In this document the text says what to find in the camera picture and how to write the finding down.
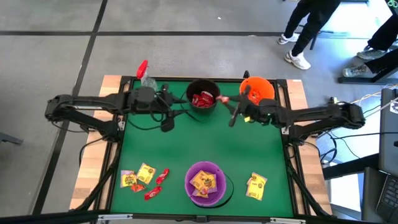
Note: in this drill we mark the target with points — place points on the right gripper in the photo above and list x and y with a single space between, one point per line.
261 110

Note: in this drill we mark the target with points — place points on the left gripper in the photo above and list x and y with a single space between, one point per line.
164 105

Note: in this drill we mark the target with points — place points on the red candy wrapper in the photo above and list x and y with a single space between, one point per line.
152 193
162 176
207 97
222 99
209 104
196 101
201 105

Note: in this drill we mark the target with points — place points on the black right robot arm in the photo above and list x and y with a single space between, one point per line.
311 115

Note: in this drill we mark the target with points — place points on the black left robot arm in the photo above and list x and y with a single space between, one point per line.
93 101

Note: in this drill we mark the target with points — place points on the black plastic bucket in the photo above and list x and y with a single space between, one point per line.
202 86

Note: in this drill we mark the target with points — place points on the black clamp knob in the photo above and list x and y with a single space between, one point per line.
246 74

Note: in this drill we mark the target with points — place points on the orange pumpkin bucket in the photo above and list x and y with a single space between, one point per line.
267 85

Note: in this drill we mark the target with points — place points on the clear spray bottle red trigger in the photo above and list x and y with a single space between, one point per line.
142 68

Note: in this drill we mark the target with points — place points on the purple plastic bucket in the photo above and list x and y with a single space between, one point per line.
219 194

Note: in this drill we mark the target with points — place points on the yellow black power strip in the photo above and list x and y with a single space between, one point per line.
332 100

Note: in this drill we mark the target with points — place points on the person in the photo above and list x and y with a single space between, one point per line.
384 37
311 18

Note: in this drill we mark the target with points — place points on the black desk foot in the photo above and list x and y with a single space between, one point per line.
357 80

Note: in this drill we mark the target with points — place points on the black support beam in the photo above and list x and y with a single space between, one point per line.
348 168

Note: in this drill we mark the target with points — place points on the grey computer case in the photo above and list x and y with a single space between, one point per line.
388 140

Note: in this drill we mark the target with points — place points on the dark furniture leg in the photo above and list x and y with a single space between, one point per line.
11 139

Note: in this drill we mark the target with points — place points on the grey laptop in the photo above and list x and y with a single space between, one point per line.
388 199

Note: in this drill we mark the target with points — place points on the black aluminium table frame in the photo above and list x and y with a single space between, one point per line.
174 78

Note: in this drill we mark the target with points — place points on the black table-level camera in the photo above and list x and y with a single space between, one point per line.
201 219

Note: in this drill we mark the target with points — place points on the silver metal bracket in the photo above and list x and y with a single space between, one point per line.
115 217
287 221

